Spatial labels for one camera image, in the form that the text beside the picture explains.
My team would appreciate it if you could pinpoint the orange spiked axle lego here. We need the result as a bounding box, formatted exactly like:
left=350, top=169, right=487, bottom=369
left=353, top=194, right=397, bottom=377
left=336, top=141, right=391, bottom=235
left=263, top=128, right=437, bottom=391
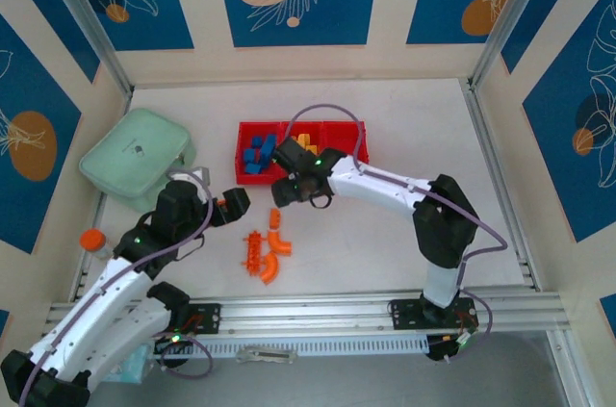
left=239, top=231, right=269, bottom=277

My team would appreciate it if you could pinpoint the black electronics box with LED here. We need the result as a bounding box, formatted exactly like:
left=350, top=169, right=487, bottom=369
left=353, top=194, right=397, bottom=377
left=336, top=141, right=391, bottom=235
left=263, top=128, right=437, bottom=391
left=425, top=333, right=471, bottom=364
left=153, top=333, right=194, bottom=370

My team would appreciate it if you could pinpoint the orange curved pipe lego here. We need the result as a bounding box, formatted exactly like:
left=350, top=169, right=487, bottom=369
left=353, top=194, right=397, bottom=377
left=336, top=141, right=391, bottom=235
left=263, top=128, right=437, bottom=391
left=267, top=229, right=294, bottom=257
left=258, top=251, right=281, bottom=287

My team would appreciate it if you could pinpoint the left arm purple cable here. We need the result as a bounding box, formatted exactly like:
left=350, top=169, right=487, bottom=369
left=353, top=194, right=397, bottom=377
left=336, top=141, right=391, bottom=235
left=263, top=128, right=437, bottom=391
left=18, top=166, right=216, bottom=403

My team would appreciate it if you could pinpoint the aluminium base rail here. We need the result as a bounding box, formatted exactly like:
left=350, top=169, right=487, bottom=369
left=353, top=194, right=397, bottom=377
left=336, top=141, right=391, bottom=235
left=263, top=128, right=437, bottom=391
left=40, top=290, right=572, bottom=340

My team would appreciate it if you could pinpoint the aluminium frame post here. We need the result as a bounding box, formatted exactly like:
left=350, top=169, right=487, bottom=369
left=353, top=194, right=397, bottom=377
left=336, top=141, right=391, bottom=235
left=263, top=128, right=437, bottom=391
left=33, top=0, right=135, bottom=96
left=469, top=0, right=562, bottom=90

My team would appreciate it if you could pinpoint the mint green zip pouch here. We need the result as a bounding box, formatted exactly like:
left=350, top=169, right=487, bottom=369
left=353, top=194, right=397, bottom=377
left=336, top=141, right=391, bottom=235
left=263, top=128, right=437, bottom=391
left=78, top=107, right=198, bottom=214

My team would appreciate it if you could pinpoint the red three-compartment tray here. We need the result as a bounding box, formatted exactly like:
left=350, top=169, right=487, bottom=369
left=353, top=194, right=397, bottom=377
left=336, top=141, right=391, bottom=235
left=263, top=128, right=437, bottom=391
left=234, top=120, right=372, bottom=186

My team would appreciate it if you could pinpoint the white slotted cable duct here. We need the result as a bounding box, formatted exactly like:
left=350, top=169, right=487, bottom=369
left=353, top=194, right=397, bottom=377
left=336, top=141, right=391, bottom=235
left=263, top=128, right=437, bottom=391
left=153, top=335, right=429, bottom=359

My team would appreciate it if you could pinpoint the orange-capped clear bottle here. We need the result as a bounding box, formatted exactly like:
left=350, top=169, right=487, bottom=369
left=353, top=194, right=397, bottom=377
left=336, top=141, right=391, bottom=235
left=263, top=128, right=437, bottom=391
left=79, top=228, right=116, bottom=262

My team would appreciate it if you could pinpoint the printed tissue pack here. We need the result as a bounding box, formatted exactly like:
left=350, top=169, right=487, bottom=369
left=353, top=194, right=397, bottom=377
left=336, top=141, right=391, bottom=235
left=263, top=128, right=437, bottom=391
left=103, top=343, right=155, bottom=384

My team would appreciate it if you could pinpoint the small metal bracket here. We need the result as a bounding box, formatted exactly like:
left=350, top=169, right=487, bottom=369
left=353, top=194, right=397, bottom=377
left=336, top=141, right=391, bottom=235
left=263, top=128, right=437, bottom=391
left=235, top=346, right=297, bottom=366

